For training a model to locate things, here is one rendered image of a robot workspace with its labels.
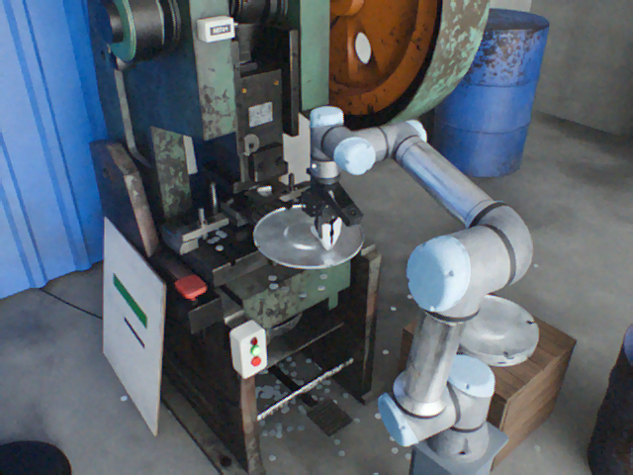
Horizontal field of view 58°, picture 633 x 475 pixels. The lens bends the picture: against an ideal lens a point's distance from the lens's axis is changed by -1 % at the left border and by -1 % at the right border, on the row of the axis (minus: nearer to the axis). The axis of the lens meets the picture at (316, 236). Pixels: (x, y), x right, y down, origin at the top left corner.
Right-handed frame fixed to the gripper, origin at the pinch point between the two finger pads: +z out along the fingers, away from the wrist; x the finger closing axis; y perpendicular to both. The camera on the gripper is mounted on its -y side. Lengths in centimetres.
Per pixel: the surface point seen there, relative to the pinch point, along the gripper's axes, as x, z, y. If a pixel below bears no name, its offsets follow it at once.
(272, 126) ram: -3.6, -22.7, 28.0
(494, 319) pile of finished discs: -53, 40, -20
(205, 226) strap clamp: 16.1, 4.1, 34.8
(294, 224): -0.1, 0.5, 14.9
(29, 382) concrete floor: 67, 80, 92
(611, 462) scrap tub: -54, 67, -66
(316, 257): 4.3, 1.7, 0.2
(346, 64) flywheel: -37, -31, 35
